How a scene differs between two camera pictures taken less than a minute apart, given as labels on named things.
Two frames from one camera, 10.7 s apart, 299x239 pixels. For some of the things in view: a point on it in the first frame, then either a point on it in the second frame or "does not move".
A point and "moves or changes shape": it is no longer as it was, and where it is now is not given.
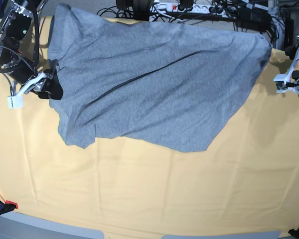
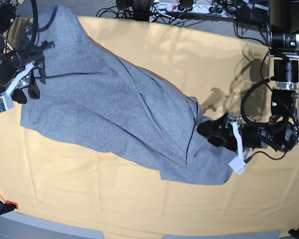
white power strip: x=199 y=9 does not move
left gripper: x=52 y=89 -> x=2 y=73
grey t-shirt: x=159 y=84 moves or changes shape
